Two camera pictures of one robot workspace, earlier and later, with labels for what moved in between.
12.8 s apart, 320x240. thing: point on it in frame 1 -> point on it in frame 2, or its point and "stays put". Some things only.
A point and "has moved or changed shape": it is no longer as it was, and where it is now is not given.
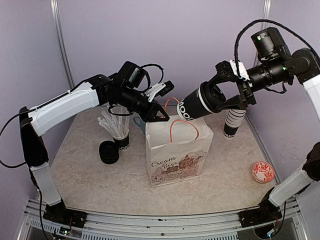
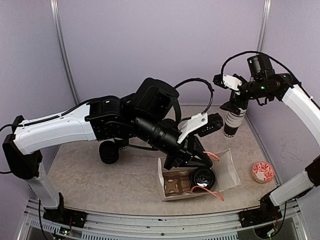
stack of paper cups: [233, 119] stays put
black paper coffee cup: [193, 106] -> [199, 190]
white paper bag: [177, 149] has moved or changed shape
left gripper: [149, 115] -> [183, 156]
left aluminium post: [55, 6] stays put
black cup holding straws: [123, 143] stays put
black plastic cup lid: [212, 95] -> [203, 177]
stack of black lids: [109, 152] stays put
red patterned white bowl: [263, 172] stays put
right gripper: [235, 101] -> [235, 98]
